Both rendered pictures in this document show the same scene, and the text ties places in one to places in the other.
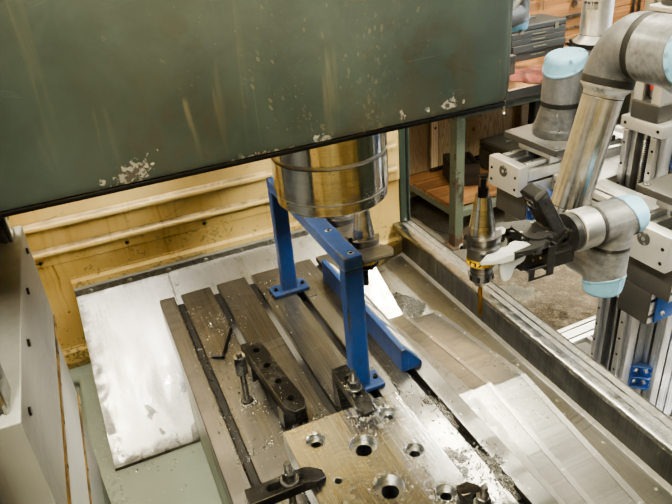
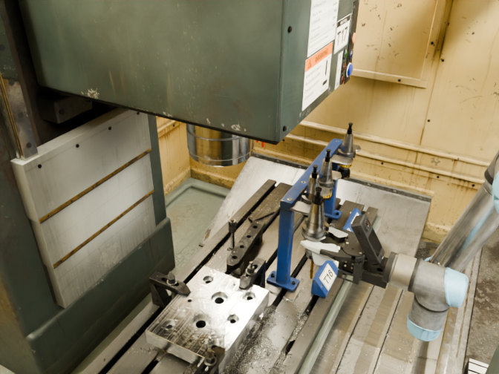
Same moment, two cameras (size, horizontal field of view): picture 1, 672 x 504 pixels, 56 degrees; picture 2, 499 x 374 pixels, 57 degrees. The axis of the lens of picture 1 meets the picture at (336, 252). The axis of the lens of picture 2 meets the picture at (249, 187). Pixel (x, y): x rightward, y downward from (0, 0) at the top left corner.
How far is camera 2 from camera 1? 84 cm
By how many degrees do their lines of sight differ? 42
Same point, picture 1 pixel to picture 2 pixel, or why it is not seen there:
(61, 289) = not seen: hidden behind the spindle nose
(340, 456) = (205, 293)
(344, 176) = (197, 141)
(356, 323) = (282, 242)
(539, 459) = not seen: outside the picture
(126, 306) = (266, 174)
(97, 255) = not seen: hidden behind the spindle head
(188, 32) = (111, 42)
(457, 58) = (240, 103)
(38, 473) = (27, 188)
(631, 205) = (447, 280)
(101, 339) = (242, 182)
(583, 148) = (462, 222)
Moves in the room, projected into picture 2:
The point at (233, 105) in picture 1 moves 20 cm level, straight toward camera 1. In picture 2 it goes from (128, 81) to (39, 108)
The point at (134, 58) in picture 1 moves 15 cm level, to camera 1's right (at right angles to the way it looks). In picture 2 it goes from (92, 47) to (126, 64)
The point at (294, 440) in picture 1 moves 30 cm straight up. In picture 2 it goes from (202, 271) to (197, 190)
